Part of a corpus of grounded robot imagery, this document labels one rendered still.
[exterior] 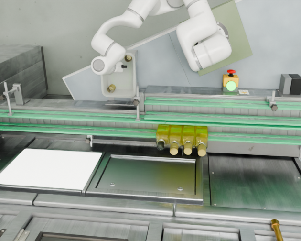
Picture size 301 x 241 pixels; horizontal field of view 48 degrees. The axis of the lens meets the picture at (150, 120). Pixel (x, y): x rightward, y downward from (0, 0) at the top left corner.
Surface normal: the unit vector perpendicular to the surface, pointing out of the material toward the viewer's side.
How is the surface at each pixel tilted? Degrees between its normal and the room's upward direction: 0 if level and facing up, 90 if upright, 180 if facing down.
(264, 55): 0
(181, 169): 90
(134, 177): 90
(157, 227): 90
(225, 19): 2
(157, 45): 0
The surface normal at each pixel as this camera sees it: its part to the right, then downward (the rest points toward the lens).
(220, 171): 0.00, -0.92
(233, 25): -0.10, 0.39
